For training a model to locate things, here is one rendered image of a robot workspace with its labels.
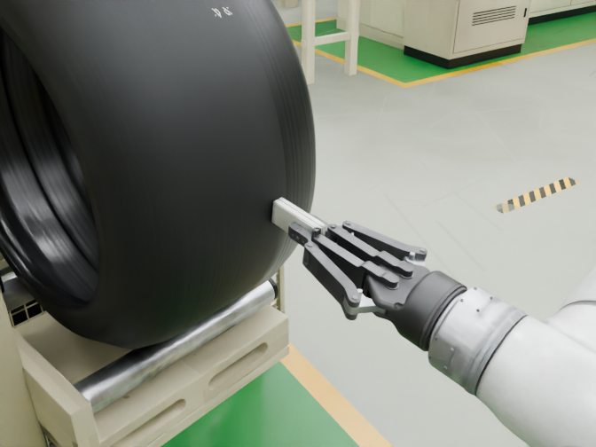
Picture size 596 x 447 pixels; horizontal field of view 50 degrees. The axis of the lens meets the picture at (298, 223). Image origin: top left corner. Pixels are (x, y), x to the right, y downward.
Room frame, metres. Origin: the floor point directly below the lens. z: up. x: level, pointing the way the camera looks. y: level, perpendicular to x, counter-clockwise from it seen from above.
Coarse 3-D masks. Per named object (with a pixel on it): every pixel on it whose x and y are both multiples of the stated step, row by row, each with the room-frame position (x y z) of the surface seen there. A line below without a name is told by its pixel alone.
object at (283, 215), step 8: (272, 208) 0.63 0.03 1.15; (280, 208) 0.62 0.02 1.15; (288, 208) 0.62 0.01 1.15; (272, 216) 0.63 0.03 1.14; (280, 216) 0.62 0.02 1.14; (288, 216) 0.62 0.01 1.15; (296, 216) 0.61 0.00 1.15; (304, 216) 0.61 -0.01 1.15; (280, 224) 0.62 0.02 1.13; (288, 224) 0.62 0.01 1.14; (304, 224) 0.60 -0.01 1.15; (312, 224) 0.59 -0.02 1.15
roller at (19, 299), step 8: (8, 280) 0.81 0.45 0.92; (16, 280) 0.81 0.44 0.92; (8, 288) 0.79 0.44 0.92; (16, 288) 0.79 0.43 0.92; (24, 288) 0.80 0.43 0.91; (8, 296) 0.78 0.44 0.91; (16, 296) 0.79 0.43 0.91; (24, 296) 0.79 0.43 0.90; (32, 296) 0.80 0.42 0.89; (8, 304) 0.77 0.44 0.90; (16, 304) 0.78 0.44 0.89
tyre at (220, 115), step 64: (0, 0) 0.65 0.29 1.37; (64, 0) 0.62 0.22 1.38; (128, 0) 0.63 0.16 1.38; (192, 0) 0.67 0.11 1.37; (256, 0) 0.73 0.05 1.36; (0, 64) 0.96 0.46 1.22; (64, 64) 0.59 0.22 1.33; (128, 64) 0.58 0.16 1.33; (192, 64) 0.62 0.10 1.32; (256, 64) 0.67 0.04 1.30; (0, 128) 0.94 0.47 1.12; (64, 128) 1.01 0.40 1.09; (128, 128) 0.56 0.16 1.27; (192, 128) 0.58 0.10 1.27; (256, 128) 0.63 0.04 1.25; (0, 192) 0.89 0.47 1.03; (64, 192) 0.95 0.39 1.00; (128, 192) 0.55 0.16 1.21; (192, 192) 0.56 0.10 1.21; (256, 192) 0.62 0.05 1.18; (64, 256) 0.85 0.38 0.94; (128, 256) 0.55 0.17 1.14; (192, 256) 0.56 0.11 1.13; (256, 256) 0.63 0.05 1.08; (64, 320) 0.68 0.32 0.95; (128, 320) 0.57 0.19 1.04; (192, 320) 0.60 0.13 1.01
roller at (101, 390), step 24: (264, 288) 0.79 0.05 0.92; (216, 312) 0.73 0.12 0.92; (240, 312) 0.75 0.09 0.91; (192, 336) 0.69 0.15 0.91; (216, 336) 0.72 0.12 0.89; (120, 360) 0.63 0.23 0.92; (144, 360) 0.63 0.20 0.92; (168, 360) 0.65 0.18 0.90; (96, 384) 0.59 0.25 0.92; (120, 384) 0.60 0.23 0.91; (96, 408) 0.57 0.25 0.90
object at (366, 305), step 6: (360, 294) 0.50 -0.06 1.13; (366, 300) 0.49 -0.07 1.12; (348, 306) 0.48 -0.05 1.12; (360, 306) 0.48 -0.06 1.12; (366, 306) 0.49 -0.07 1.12; (372, 306) 0.49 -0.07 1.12; (348, 312) 0.48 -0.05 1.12; (354, 312) 0.48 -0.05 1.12; (360, 312) 0.49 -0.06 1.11; (366, 312) 0.49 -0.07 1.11; (384, 312) 0.49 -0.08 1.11
